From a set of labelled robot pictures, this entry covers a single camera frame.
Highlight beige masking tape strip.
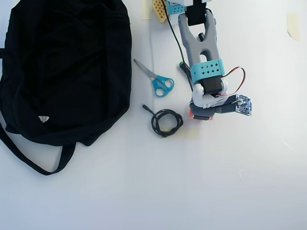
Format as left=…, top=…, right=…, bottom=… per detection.
left=286, top=12, right=301, bottom=41
left=142, top=0, right=154, bottom=20
left=178, top=127, right=200, bottom=139

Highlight blue handled scissors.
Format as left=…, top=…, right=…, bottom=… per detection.
left=133, top=58, right=175, bottom=98

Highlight black fabric bag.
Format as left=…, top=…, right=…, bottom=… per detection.
left=0, top=0, right=133, bottom=176

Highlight yellow perforated base block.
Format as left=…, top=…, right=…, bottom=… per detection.
left=153, top=0, right=168, bottom=24

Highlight coiled black usb cable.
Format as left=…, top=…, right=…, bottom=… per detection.
left=141, top=103, right=184, bottom=138

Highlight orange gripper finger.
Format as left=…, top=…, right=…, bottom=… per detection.
left=188, top=107, right=215, bottom=122

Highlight red and white motor wires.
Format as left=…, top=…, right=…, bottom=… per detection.
left=215, top=66, right=247, bottom=106

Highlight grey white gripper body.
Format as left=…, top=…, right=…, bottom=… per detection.
left=189, top=92, right=238, bottom=118

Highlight black marker green cap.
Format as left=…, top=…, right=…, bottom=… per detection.
left=178, top=61, right=194, bottom=92

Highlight camera circuit board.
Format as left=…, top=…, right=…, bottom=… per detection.
left=234, top=93, right=253, bottom=117

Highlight black robot camera cable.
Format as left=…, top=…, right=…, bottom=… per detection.
left=161, top=0, right=186, bottom=65

